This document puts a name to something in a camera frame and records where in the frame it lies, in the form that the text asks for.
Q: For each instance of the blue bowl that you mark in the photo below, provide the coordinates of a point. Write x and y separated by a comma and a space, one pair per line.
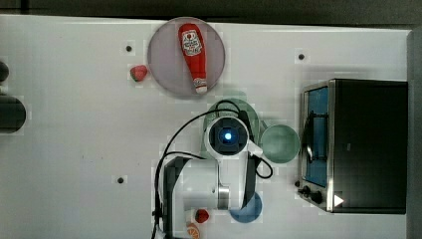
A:
250, 212

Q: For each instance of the black robot base link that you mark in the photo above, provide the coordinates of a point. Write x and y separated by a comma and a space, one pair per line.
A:
13, 113

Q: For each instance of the black toaster oven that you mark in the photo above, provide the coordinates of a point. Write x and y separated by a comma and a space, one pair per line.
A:
354, 145

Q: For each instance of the mint green bowl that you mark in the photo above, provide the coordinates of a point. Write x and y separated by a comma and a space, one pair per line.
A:
280, 143

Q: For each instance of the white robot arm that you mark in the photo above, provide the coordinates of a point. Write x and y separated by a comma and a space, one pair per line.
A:
223, 179

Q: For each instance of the mint green oval strainer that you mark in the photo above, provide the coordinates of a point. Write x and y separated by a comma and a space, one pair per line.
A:
228, 105

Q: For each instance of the red ketchup bottle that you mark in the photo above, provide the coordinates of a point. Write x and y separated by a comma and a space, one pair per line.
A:
194, 53

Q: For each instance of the small red strawberry toy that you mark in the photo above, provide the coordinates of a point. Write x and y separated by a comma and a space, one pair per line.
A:
201, 216

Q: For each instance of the grey round plate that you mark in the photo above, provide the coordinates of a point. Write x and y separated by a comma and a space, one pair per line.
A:
166, 62

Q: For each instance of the orange slice toy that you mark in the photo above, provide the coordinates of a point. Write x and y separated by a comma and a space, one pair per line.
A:
193, 231

